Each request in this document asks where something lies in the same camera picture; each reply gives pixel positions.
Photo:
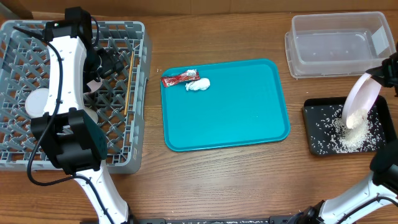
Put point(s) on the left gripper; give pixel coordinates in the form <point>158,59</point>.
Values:
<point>115,62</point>

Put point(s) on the small pink-white bowl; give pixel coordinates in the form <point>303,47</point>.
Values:
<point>94,86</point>

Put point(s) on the grey plastic dish rack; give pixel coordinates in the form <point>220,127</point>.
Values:
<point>25,67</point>

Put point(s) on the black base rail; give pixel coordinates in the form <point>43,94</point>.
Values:
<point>270,220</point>

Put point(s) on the black plastic tray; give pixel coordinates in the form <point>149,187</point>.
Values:
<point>380,105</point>

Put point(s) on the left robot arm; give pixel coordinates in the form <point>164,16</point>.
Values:
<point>66,133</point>

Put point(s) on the pile of white rice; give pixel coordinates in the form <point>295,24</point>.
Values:
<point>354,130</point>

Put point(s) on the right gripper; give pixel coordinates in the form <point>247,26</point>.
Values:
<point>385,73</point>

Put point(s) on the grey bowl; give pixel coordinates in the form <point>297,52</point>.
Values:
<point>36,101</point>

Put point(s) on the red snack wrapper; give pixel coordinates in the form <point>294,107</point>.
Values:
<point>188,75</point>

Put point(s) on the white cup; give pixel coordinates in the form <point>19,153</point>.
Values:
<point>92,114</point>

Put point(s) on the teal plastic tray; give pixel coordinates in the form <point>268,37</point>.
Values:
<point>244,105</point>

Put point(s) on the crumpled white tissue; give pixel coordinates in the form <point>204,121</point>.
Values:
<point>201,84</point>

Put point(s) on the wooden chopstick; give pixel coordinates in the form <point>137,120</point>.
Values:
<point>129,84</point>

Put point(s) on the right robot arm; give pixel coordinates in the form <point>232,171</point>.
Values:
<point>379,187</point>

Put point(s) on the clear plastic bin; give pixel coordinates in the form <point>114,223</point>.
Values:
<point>337,44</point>

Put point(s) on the large white plate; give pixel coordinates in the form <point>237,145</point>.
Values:
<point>360,100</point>

